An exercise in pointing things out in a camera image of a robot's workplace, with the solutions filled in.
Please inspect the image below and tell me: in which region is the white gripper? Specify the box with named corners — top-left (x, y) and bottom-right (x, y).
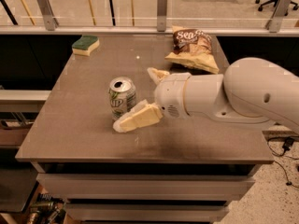
top-left (113, 67), bottom-right (192, 133)

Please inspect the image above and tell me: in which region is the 7up soda can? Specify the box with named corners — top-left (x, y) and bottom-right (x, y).
top-left (109, 77), bottom-right (136, 120)

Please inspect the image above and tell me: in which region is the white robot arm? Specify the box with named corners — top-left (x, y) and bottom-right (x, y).
top-left (113, 57), bottom-right (299, 133)

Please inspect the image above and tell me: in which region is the green yellow sponge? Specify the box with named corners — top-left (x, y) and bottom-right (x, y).
top-left (72, 35), bottom-right (100, 56)

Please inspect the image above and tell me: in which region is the sea salt chips bag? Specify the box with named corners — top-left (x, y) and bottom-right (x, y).
top-left (165, 26), bottom-right (219, 74)

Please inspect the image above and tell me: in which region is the lower grey drawer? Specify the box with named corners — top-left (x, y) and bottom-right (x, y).
top-left (66, 203), bottom-right (229, 222)

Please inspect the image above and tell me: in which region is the grey drawer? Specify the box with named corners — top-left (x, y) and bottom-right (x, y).
top-left (66, 203), bottom-right (229, 222)
top-left (37, 174), bottom-right (254, 201)

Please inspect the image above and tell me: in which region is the upper grey drawer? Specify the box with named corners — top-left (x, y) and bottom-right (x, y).
top-left (37, 174), bottom-right (254, 201)

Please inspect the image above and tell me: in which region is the box of bottles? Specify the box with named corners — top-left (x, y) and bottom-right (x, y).
top-left (26, 193), bottom-right (66, 224)

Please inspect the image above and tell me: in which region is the middle metal railing bracket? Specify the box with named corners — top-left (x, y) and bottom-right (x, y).
top-left (157, 0), bottom-right (167, 32)

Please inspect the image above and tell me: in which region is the metal railing bracket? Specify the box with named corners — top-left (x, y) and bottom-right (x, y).
top-left (157, 0), bottom-right (167, 32)
top-left (265, 0), bottom-right (292, 33)
top-left (36, 0), bottom-right (58, 31)

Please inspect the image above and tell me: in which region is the left metal railing bracket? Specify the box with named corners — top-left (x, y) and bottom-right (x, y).
top-left (36, 0), bottom-right (58, 31)

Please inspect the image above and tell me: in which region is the right metal railing bracket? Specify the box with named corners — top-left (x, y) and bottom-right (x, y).
top-left (265, 0), bottom-right (292, 33)

